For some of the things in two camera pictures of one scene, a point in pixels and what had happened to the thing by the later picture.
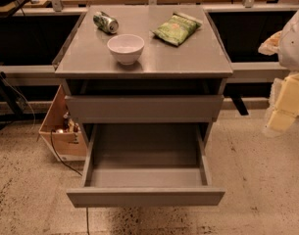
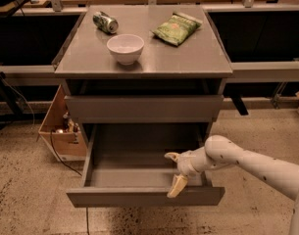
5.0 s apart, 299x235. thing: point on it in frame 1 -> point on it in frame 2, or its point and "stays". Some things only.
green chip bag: [177, 27] stays
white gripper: [294, 46] -> [187, 164]
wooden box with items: [62, 130] stays
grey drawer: [146, 164] stays
